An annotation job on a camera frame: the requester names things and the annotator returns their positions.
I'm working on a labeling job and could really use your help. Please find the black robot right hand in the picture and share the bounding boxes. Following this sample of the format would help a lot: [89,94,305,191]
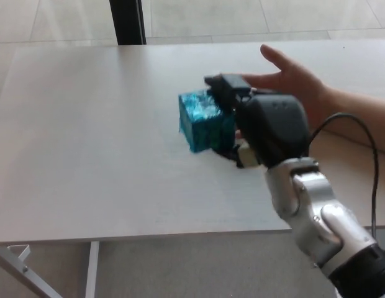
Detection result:
[204,73,311,170]

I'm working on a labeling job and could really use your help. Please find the person's bare hand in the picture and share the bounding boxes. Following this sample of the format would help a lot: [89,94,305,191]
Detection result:
[234,43,333,139]

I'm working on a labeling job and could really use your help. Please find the blue foil-wrapped cube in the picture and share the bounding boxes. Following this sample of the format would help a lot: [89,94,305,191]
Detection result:
[178,88,237,154]

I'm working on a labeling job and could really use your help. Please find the person's bare forearm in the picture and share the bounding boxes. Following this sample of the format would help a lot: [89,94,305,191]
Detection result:
[319,85,385,153]

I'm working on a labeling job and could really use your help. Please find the white table leg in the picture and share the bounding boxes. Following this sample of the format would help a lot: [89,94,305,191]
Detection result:
[84,241,101,298]

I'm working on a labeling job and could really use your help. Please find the white diagonal table brace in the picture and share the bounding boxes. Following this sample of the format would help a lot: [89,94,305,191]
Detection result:
[0,248,61,298]

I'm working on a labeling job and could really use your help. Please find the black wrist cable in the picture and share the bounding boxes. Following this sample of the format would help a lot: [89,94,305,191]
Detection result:
[306,112,380,231]

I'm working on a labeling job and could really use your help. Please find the black vertical post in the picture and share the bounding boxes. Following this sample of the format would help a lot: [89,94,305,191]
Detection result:
[109,0,147,47]

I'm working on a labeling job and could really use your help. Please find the white metal hook bracket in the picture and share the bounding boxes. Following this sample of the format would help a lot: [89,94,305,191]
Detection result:
[6,244,30,263]

